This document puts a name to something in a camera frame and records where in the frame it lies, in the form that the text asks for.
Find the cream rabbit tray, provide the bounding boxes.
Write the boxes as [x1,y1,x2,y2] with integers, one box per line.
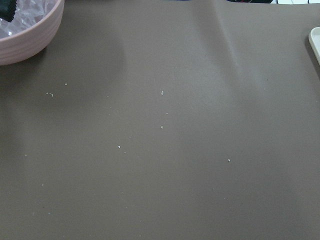
[308,27,320,64]

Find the pink ribbed bowl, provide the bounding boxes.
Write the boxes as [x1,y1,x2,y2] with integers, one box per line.
[0,0,65,66]

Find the clear plastic ice cubes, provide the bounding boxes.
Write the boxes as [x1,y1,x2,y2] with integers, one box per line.
[0,0,58,39]

